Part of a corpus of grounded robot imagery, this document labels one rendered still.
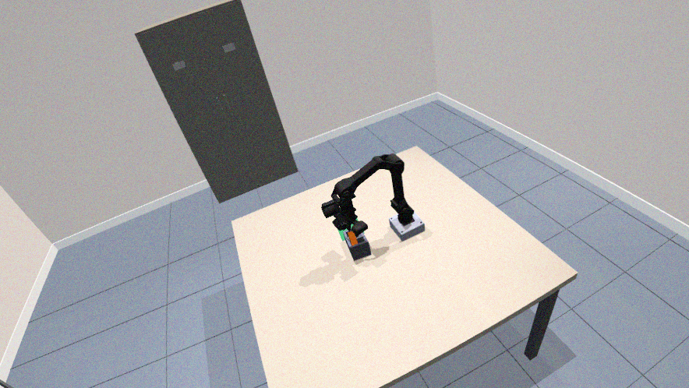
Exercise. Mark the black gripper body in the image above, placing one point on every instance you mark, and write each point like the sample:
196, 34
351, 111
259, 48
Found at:
358, 226

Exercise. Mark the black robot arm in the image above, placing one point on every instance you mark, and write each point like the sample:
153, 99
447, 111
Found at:
346, 187

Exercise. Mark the orange l-shaped part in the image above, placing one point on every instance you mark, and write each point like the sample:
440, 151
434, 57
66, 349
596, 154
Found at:
352, 238

